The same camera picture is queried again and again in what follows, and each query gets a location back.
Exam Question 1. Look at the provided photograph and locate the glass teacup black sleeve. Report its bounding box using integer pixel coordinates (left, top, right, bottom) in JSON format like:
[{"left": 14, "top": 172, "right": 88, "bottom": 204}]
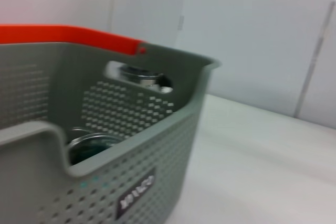
[{"left": 67, "top": 132, "right": 119, "bottom": 167}]

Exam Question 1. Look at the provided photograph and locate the grey perforated storage bin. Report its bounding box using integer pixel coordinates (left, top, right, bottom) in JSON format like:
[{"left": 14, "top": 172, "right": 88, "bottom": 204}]
[{"left": 0, "top": 41, "right": 223, "bottom": 224}]

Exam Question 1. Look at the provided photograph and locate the glass pitcher black lid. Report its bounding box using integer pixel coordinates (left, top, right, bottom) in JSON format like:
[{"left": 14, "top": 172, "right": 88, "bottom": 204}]
[{"left": 118, "top": 66, "right": 174, "bottom": 94}]

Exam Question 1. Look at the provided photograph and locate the orange bin handle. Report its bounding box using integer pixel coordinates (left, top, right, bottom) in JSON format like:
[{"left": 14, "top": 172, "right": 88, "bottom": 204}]
[{"left": 0, "top": 24, "right": 147, "bottom": 57}]

